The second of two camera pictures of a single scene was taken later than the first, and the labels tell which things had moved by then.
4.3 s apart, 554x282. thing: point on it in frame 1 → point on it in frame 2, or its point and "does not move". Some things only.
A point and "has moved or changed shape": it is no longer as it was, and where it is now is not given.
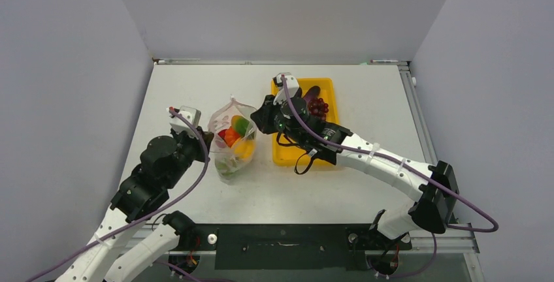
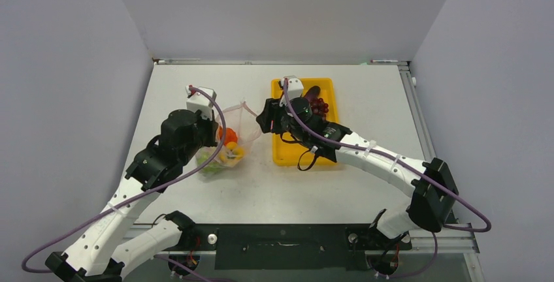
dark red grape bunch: x=318 y=108 does not move
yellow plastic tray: x=290 y=156 does not move
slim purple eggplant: x=312 y=93 does not move
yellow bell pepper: x=244 y=149 → x=233 y=154
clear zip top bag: x=234 y=133 has moved or changed shape
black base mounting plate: x=291 y=247 does not move
